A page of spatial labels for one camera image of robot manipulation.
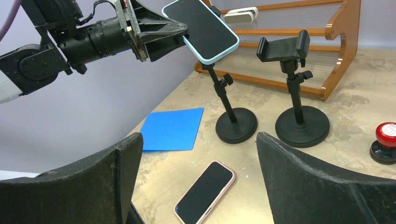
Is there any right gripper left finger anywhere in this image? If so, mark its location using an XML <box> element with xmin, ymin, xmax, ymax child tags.
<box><xmin>0</xmin><ymin>133</ymin><xmax>143</xmax><ymax>224</ymax></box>

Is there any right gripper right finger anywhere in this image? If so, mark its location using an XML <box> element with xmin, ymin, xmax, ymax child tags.
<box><xmin>256</xmin><ymin>132</ymin><xmax>396</xmax><ymax>224</ymax></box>

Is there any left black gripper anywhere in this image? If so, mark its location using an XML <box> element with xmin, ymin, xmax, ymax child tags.
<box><xmin>113</xmin><ymin>0</ymin><xmax>188</xmax><ymax>62</ymax></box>

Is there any blue case phone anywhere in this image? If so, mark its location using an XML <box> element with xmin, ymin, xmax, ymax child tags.
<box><xmin>162</xmin><ymin>0</ymin><xmax>240</xmax><ymax>65</ymax></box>

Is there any black round-base phone stand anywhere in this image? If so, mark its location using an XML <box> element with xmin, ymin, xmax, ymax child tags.
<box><xmin>256</xmin><ymin>30</ymin><xmax>330</xmax><ymax>148</ymax></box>

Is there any pink case phone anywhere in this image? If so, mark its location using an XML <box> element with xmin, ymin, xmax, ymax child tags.
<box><xmin>174</xmin><ymin>161</ymin><xmax>236</xmax><ymax>224</ymax></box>

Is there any black tall phone stand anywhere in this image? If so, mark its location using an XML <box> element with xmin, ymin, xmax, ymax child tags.
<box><xmin>201</xmin><ymin>6</ymin><xmax>258</xmax><ymax>144</ymax></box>

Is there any red capped small bottle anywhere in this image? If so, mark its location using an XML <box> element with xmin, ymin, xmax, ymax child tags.
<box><xmin>369</xmin><ymin>122</ymin><xmax>396</xmax><ymax>165</ymax></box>

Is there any blue flat sheet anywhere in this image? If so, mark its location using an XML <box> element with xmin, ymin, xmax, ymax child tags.
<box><xmin>140</xmin><ymin>107</ymin><xmax>204</xmax><ymax>153</ymax></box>

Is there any white clip object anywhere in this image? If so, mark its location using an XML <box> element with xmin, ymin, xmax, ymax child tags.
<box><xmin>224</xmin><ymin>7</ymin><xmax>259</xmax><ymax>24</ymax></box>

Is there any wooden shelf rack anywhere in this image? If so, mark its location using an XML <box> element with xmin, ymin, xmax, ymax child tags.
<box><xmin>194</xmin><ymin>0</ymin><xmax>362</xmax><ymax>101</ymax></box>

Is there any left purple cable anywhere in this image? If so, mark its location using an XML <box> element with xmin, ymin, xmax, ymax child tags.
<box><xmin>0</xmin><ymin>0</ymin><xmax>23</xmax><ymax>42</ymax></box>

